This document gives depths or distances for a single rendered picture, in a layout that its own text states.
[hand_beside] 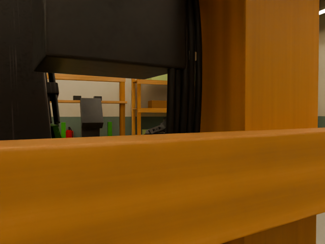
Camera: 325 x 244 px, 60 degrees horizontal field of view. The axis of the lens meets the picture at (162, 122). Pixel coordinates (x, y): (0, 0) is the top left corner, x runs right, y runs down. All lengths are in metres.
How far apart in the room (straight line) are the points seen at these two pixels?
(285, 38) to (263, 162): 0.17
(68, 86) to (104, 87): 0.73
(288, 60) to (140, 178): 0.26
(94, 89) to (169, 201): 6.02
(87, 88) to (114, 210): 6.02
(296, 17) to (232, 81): 0.12
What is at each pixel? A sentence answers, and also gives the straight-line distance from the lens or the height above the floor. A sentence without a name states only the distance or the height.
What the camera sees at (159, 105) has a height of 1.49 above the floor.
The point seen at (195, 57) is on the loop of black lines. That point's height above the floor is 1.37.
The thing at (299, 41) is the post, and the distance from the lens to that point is 0.41.
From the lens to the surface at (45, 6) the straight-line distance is 0.32.
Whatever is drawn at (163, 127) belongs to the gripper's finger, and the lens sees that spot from 0.63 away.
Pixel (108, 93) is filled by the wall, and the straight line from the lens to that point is 6.25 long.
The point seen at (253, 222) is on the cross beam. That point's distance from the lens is 0.28.
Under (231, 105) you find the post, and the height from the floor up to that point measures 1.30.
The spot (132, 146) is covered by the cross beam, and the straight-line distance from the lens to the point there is 0.19.
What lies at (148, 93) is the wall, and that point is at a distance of 6.48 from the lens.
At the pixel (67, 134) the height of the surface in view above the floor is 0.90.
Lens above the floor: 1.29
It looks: 1 degrees down
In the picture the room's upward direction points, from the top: straight up
